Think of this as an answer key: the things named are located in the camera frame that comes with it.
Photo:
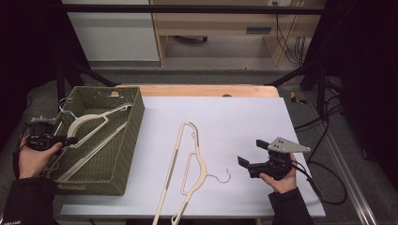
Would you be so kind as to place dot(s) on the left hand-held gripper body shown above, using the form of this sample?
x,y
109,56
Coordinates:
x,y
40,139

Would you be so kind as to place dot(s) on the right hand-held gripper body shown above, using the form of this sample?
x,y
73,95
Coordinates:
x,y
275,165

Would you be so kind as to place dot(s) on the beige clothes hanger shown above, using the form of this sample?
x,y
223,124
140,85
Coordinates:
x,y
83,118
203,168

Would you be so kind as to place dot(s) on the green woven basket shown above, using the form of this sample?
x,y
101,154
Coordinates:
x,y
125,162

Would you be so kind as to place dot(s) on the person's right hand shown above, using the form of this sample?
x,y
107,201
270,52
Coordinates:
x,y
284,186

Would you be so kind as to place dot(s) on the person's left hand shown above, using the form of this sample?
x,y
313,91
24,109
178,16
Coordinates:
x,y
33,162

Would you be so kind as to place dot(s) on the white table mat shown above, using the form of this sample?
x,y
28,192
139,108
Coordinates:
x,y
244,118

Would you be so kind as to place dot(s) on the yellow and black tool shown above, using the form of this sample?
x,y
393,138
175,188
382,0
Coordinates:
x,y
294,97

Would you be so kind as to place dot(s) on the black metal stand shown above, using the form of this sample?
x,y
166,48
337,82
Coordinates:
x,y
78,70
313,78

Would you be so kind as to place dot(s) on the black curtain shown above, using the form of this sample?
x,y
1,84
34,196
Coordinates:
x,y
363,62
28,47

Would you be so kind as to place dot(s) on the white cabinet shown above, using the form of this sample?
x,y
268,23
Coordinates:
x,y
115,37

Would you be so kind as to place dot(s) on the rolling chair base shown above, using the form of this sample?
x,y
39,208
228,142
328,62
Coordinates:
x,y
194,39

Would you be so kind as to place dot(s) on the wooden desk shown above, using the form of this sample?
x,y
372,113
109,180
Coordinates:
x,y
212,25

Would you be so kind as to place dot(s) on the aluminium rail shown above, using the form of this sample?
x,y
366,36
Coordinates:
x,y
350,178

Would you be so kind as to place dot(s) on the black horizontal frame bar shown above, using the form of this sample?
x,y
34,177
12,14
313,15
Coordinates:
x,y
187,9

